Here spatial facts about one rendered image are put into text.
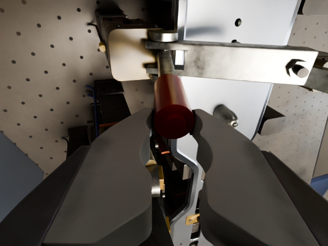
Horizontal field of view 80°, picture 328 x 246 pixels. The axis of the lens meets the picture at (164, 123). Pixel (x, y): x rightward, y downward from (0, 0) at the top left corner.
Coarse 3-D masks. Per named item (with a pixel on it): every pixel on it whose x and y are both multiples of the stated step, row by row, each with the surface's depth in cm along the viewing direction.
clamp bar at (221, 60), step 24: (168, 48) 21; (192, 48) 21; (216, 48) 20; (240, 48) 20; (264, 48) 20; (288, 48) 20; (192, 72) 22; (216, 72) 22; (240, 72) 21; (264, 72) 21; (288, 72) 20
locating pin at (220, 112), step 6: (216, 108) 37; (222, 108) 36; (228, 108) 36; (216, 114) 37; (222, 114) 36; (228, 114) 35; (234, 114) 35; (222, 120) 35; (228, 120) 34; (234, 120) 34; (234, 126) 35
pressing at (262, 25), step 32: (192, 0) 27; (224, 0) 28; (256, 0) 29; (288, 0) 31; (192, 32) 29; (224, 32) 30; (256, 32) 32; (288, 32) 34; (192, 96) 34; (224, 96) 37; (256, 96) 39; (256, 128) 45; (192, 160) 43; (192, 192) 49; (192, 224) 57
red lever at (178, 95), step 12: (168, 60) 19; (168, 72) 15; (156, 84) 14; (168, 84) 12; (180, 84) 13; (156, 96) 12; (168, 96) 11; (180, 96) 11; (156, 108) 11; (168, 108) 10; (180, 108) 10; (156, 120) 10; (168, 120) 10; (180, 120) 10; (192, 120) 11; (168, 132) 10; (180, 132) 10
